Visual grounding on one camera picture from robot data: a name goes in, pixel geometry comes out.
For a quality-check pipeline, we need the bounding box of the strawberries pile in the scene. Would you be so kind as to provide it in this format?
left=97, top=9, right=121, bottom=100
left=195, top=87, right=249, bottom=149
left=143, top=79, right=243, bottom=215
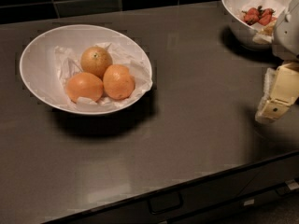
left=243, top=6, right=277, bottom=26

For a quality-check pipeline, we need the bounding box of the large white bowl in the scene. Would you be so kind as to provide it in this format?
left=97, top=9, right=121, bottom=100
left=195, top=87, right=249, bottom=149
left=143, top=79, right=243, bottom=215
left=20, top=24, right=144, bottom=115

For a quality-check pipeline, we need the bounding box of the dark drawer front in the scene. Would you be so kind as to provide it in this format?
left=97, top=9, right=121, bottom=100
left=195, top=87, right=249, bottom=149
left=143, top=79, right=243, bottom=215
left=44, top=150, right=299, bottom=224

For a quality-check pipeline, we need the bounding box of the white paper under strawberries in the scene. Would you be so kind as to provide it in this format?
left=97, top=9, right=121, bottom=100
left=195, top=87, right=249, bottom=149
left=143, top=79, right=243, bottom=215
left=240, top=0, right=291, bottom=45

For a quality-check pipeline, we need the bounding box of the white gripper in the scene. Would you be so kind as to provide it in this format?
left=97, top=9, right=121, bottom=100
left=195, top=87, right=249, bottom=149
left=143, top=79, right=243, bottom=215
left=255, top=0, right=299, bottom=124

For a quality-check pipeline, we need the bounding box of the orange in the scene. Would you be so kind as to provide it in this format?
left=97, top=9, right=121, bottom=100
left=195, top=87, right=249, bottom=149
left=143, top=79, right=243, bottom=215
left=103, top=64, right=135, bottom=100
left=80, top=46, right=113, bottom=78
left=65, top=72, right=104, bottom=103

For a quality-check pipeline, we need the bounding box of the white bowl with strawberries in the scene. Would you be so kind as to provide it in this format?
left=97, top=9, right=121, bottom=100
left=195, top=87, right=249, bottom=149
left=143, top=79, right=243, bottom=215
left=221, top=0, right=283, bottom=51

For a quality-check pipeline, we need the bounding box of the white paper liner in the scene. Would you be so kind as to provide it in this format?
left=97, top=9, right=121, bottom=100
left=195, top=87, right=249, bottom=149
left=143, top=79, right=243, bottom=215
left=54, top=42, right=152, bottom=115

